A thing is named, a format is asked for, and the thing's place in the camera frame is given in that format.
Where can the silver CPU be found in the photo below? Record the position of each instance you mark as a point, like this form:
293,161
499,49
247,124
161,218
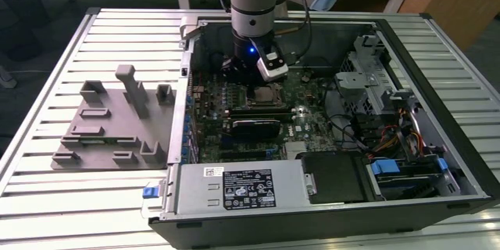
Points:
267,95

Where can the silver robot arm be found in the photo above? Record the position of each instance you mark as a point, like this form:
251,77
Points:
253,4

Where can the CPU socket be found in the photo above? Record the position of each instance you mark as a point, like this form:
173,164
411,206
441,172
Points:
266,105

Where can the black RAM slot bank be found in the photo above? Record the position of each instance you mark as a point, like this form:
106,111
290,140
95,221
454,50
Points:
258,114

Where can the black graphics card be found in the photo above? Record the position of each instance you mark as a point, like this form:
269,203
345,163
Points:
254,130

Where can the silver metal drive cage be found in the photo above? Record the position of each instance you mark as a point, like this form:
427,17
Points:
355,80

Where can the silver chipset heatsink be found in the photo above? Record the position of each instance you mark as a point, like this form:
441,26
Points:
297,148

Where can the green motherboard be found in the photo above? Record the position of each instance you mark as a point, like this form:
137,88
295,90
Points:
313,141

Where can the grey parts rack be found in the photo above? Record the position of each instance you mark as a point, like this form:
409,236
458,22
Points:
118,109

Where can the silver power supply unit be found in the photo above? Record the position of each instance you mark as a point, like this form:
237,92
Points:
195,185

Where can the green RAM stick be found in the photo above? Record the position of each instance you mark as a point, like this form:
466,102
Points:
99,142

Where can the blue case latch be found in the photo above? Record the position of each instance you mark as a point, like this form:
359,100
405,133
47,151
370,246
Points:
150,193

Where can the blue disk carrier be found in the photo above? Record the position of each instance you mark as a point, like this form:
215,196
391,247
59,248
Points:
385,166

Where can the black PC case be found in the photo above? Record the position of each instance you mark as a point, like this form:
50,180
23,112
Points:
274,232

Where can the wooden cabinet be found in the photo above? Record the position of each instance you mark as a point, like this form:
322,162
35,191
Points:
461,4

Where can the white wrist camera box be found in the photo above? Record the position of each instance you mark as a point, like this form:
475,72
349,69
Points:
274,71

